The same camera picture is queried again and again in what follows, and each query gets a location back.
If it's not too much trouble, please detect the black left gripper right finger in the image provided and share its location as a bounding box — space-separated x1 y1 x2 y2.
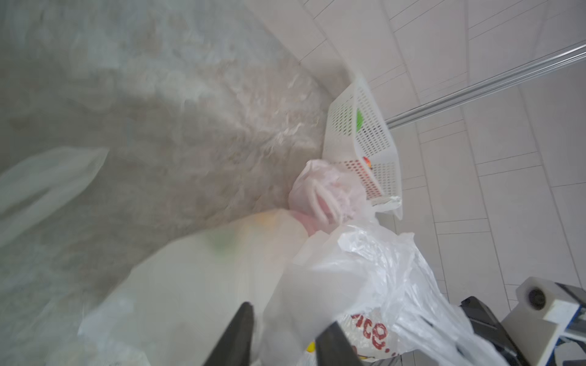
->
315 322 363 366

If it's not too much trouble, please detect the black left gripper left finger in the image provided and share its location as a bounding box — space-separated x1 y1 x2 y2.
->
203 302 255 366

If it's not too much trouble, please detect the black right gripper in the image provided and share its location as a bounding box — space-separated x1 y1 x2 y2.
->
460 297 526 366

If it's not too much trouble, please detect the white translucent plastic bag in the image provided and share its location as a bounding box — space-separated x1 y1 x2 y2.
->
1 146 505 365

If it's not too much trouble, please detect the pink translucent plastic bag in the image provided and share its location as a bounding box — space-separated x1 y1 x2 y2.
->
288 160 378 236

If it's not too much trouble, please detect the green apple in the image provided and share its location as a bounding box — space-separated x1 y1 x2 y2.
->
356 109 364 132

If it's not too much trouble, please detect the white perforated plastic basket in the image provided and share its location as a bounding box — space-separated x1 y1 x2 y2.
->
322 76 403 219

